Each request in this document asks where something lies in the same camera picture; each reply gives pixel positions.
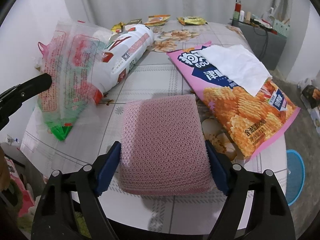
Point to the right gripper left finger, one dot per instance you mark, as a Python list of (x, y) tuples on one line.
[(67, 193)]

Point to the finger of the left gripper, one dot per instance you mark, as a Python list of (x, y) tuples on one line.
[(13, 98)]

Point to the clear red-printed plastic bag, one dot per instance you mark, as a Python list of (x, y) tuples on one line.
[(69, 59)]

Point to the pink mesh sponge pad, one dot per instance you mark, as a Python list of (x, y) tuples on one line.
[(163, 152)]

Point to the blue plastic basin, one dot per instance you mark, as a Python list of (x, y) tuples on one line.
[(295, 176)]

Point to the green potato chip bag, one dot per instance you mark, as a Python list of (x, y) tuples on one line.
[(60, 131)]

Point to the floral tablecloth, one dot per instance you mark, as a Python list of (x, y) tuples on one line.
[(152, 89)]

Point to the pink orange chip bag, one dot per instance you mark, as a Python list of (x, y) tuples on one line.
[(252, 122)]

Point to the white red-capped drink bottle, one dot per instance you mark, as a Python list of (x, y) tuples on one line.
[(119, 58)]

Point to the small yellow snack packet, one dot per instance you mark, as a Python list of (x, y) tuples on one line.
[(118, 28)]

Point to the small white box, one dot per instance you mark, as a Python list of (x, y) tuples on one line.
[(134, 22)]

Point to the white paper napkin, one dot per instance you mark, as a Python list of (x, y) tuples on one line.
[(239, 65)]

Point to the orange snack packet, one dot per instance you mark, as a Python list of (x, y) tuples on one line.
[(157, 20)]

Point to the dark grey cabinet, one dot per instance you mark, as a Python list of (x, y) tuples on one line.
[(266, 46)]

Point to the mint green box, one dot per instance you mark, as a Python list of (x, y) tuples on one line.
[(281, 28)]

